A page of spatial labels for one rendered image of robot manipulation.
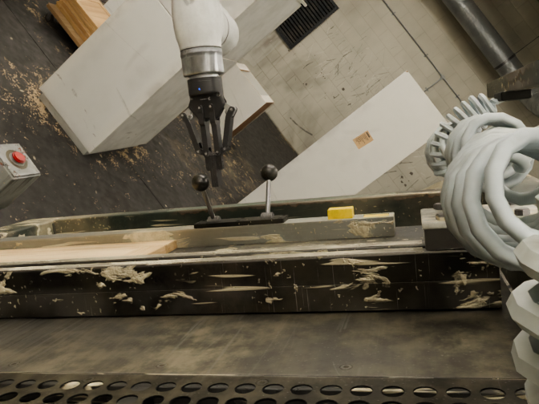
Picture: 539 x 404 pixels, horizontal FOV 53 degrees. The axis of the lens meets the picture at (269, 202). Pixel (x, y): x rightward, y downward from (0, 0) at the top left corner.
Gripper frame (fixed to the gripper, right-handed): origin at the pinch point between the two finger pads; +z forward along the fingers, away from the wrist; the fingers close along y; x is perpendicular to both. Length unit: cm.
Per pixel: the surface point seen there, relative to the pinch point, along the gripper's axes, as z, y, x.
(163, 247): 13.9, 8.4, 13.2
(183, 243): 14.7, 6.9, 6.7
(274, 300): 14, -25, 50
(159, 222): 13.4, 24.3, -17.3
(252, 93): -55, 126, -475
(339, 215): 11.0, -27.3, 5.6
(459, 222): -1, -44, 87
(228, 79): -73, 152, -474
